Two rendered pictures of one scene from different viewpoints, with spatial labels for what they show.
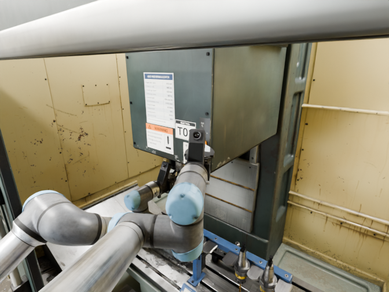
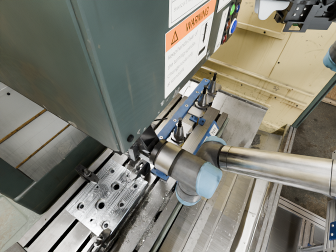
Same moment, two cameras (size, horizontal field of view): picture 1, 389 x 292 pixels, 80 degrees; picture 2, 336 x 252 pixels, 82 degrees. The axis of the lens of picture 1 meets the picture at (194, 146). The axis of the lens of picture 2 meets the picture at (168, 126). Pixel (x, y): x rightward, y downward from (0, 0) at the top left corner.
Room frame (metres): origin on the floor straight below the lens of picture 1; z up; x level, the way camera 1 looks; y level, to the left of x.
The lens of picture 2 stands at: (0.98, 0.43, 1.87)
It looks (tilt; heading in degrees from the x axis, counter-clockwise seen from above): 52 degrees down; 262
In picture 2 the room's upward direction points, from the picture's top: 2 degrees clockwise
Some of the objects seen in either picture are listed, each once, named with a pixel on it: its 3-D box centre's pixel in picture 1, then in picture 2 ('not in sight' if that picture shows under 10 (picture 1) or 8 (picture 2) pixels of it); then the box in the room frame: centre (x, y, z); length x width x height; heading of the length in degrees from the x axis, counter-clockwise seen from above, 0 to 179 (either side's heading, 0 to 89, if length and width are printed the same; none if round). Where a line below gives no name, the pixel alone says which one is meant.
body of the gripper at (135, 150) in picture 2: (164, 184); (142, 144); (1.01, 0.15, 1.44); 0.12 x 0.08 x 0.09; 141
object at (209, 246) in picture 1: (208, 247); (184, 127); (0.84, -0.07, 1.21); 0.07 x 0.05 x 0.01; 141
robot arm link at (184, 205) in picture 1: (187, 197); not in sight; (0.45, 0.02, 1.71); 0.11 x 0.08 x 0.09; 171
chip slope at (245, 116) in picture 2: not in sight; (189, 125); (0.70, -0.44, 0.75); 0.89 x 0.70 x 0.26; 141
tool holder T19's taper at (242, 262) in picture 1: (242, 256); (202, 97); (0.74, -0.19, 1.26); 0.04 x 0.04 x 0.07
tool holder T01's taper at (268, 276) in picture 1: (269, 271); (212, 84); (0.67, -0.28, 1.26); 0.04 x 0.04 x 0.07
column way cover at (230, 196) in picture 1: (223, 189); (49, 121); (1.46, -0.21, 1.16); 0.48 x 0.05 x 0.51; 51
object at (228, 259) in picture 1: (230, 259); (196, 112); (0.77, -0.15, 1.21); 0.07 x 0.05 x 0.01; 141
